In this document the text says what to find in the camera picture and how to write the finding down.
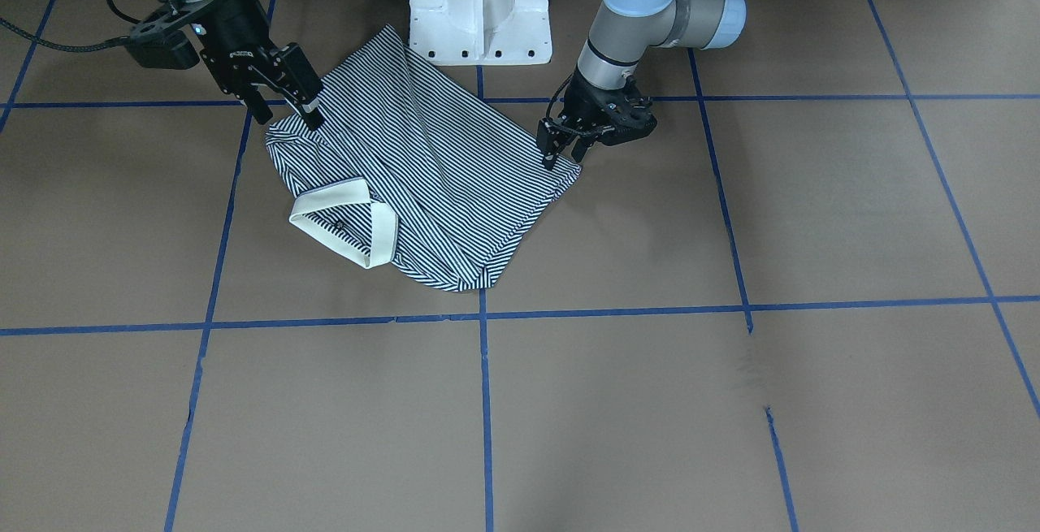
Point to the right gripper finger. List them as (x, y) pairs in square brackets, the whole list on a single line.
[(288, 71), (255, 103)]

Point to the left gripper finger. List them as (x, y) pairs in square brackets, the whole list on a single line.
[(553, 137), (583, 142)]

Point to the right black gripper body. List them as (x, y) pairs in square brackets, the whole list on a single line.
[(236, 32)]

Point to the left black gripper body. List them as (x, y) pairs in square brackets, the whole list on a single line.
[(585, 99)]

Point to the striped polo shirt white collar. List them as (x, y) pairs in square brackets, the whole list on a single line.
[(410, 168)]

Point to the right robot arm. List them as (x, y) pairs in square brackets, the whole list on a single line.
[(232, 38)]

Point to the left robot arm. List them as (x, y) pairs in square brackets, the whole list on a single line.
[(623, 30)]

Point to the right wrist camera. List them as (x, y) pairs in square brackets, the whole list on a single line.
[(159, 42)]

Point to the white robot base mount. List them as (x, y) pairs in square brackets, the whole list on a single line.
[(481, 32)]

